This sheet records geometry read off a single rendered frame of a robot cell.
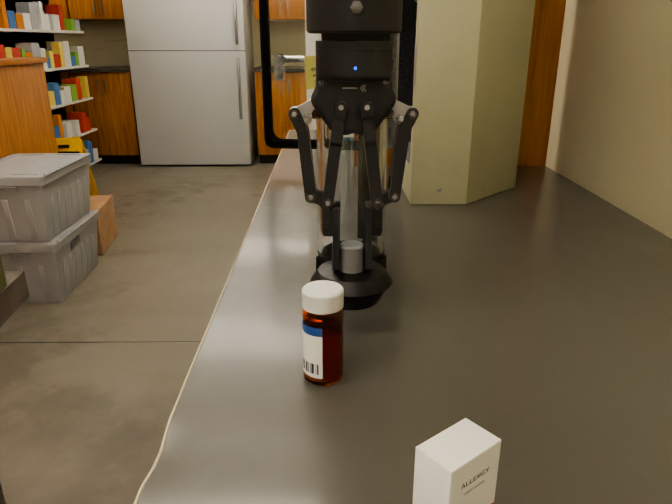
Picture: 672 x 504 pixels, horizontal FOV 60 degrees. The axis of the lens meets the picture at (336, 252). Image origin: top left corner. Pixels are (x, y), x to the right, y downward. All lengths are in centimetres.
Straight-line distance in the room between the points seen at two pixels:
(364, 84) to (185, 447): 37
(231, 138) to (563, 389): 569
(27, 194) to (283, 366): 255
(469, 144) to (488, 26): 21
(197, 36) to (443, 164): 510
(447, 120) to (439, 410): 70
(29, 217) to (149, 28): 347
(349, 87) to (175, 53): 559
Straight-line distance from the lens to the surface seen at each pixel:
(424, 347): 63
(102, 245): 382
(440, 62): 112
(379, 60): 57
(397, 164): 60
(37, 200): 305
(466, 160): 115
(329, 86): 59
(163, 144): 629
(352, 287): 61
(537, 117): 157
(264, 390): 55
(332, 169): 60
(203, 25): 609
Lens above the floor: 124
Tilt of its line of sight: 20 degrees down
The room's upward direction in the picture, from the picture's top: straight up
